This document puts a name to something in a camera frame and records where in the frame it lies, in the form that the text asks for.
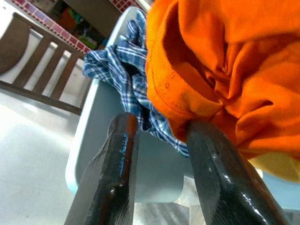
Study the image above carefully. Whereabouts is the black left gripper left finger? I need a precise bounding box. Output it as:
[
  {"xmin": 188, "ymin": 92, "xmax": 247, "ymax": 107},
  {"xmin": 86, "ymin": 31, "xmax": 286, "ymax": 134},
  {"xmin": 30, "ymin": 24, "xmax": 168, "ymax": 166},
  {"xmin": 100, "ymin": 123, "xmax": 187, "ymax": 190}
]
[{"xmin": 63, "ymin": 112, "xmax": 141, "ymax": 225}]

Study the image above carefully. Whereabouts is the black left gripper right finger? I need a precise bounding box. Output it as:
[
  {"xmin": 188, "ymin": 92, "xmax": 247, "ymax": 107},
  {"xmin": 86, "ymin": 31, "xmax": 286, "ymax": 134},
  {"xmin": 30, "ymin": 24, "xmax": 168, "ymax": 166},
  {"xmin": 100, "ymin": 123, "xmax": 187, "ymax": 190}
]
[{"xmin": 186, "ymin": 120, "xmax": 291, "ymax": 225}]

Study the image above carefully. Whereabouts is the orange garment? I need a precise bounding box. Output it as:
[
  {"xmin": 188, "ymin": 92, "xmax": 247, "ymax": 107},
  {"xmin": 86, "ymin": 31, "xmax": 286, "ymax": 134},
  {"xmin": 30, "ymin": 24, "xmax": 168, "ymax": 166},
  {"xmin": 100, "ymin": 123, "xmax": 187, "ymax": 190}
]
[{"xmin": 145, "ymin": 0, "xmax": 300, "ymax": 165}]

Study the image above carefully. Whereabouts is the yellow garment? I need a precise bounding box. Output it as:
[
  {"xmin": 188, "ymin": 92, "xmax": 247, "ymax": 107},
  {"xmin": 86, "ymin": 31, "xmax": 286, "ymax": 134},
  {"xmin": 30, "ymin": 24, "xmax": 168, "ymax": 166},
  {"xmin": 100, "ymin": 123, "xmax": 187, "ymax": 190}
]
[{"xmin": 248, "ymin": 154, "xmax": 300, "ymax": 183}]

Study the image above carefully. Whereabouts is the pale blue child chair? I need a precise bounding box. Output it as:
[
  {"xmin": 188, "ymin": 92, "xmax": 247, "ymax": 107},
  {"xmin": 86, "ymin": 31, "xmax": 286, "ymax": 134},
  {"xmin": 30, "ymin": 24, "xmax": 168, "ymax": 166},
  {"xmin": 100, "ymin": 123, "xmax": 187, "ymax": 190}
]
[{"xmin": 65, "ymin": 6, "xmax": 300, "ymax": 211}]

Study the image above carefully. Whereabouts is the blue plaid shirt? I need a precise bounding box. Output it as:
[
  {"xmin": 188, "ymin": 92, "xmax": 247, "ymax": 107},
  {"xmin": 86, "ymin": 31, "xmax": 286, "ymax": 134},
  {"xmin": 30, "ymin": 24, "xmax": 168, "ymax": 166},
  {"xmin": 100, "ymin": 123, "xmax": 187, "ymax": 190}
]
[{"xmin": 83, "ymin": 9, "xmax": 190, "ymax": 159}]

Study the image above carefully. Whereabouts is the red tiled pillar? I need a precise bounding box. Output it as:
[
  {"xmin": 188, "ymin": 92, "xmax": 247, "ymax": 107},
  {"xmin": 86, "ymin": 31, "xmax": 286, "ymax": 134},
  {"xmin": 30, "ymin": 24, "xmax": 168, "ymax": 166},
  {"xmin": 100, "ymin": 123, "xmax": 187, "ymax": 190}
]
[
  {"xmin": 112, "ymin": 0, "xmax": 143, "ymax": 12},
  {"xmin": 10, "ymin": 0, "xmax": 93, "ymax": 55}
]

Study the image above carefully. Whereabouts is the dark wooden chair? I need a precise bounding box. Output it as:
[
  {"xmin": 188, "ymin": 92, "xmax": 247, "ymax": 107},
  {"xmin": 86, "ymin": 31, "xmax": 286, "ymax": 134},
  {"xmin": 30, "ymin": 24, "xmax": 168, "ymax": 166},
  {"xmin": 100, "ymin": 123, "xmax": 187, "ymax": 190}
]
[{"xmin": 0, "ymin": 13, "xmax": 93, "ymax": 115}]

